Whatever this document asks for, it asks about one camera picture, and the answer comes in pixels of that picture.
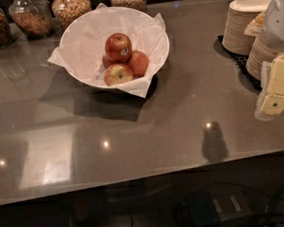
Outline black rubber mat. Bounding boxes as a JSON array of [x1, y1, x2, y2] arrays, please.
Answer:
[[217, 35, 262, 94]]

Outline white bowl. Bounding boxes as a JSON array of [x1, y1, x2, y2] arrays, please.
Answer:
[[55, 1, 174, 95]]

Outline back stack paper bowls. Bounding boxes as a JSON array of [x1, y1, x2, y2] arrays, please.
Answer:
[[222, 0, 271, 56]]

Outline black box under table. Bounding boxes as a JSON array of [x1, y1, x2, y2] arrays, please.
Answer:
[[185, 188, 254, 227]]

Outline white paper liner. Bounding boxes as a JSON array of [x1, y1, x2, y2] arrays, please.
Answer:
[[42, 0, 173, 108]]

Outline front yellow-red apple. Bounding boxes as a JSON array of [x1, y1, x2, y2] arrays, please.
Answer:
[[103, 63, 134, 87]]

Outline hidden back red apple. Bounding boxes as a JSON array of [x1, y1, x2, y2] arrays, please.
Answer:
[[102, 55, 113, 69]]

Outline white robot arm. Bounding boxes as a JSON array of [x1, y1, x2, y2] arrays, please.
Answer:
[[246, 0, 284, 121]]

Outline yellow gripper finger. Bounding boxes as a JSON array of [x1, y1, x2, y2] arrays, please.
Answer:
[[257, 53, 284, 118], [244, 11, 265, 37]]

